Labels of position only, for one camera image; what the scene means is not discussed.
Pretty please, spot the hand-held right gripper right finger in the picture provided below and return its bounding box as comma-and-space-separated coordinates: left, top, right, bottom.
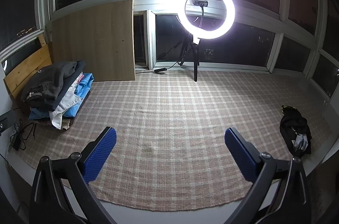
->
225, 127, 311, 224

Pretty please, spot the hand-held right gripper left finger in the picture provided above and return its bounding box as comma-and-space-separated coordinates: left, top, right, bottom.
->
29, 127, 117, 224

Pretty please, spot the black garment with yellow stripes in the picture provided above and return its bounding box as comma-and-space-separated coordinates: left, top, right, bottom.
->
279, 105, 312, 158

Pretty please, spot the beige garment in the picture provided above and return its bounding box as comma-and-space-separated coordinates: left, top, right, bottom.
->
37, 118, 78, 131

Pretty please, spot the white garment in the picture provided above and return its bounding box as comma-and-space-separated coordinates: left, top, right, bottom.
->
49, 88, 84, 130

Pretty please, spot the light blue garment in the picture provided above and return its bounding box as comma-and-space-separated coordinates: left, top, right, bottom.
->
29, 73, 94, 121

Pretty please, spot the plaid blanket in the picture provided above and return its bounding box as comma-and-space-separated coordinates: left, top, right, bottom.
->
18, 69, 333, 212

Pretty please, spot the dark grey hoodie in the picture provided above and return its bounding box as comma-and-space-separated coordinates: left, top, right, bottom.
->
21, 61, 78, 108

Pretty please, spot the black folded garment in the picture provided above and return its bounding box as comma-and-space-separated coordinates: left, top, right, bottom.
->
48, 60, 87, 112

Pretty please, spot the black tripod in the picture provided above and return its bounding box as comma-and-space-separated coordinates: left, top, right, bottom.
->
178, 33, 200, 82

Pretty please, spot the pine wood headboard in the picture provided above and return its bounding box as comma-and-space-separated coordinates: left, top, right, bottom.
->
3, 33, 53, 100

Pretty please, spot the light wooden board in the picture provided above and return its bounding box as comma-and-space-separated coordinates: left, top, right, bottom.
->
50, 0, 136, 82

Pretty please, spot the phone holder on gooseneck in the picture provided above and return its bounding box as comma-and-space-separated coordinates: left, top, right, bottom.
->
193, 0, 210, 29

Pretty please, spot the black power adapter with cables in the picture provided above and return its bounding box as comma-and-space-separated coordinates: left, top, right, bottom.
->
9, 119, 37, 152

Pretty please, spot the black cable with inline switch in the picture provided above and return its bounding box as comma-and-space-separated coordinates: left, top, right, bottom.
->
135, 44, 186, 74

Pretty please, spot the ring light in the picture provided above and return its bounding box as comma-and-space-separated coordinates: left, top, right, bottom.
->
177, 0, 236, 40

